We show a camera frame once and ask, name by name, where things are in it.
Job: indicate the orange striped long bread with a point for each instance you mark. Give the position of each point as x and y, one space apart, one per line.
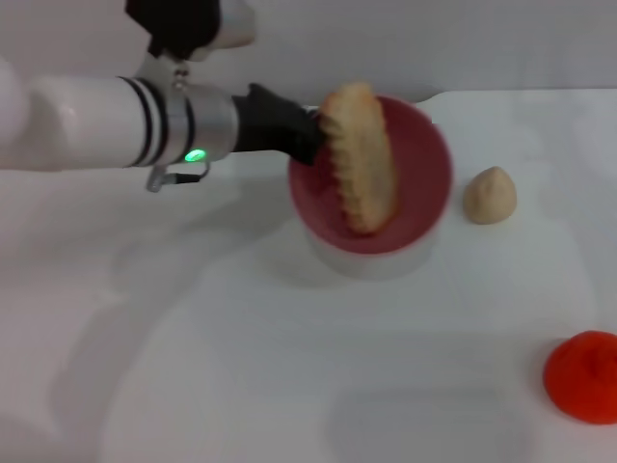
366 159

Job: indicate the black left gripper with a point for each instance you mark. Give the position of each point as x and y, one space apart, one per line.
270 120

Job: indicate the beige potato toy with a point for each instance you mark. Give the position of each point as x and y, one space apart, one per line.
489 198

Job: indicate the left wrist camera housing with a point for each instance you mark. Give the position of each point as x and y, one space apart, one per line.
188 24

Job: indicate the red orange round toy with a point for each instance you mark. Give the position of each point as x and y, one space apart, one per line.
583 381

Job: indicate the pink plastic bowl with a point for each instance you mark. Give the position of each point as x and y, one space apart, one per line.
419 183

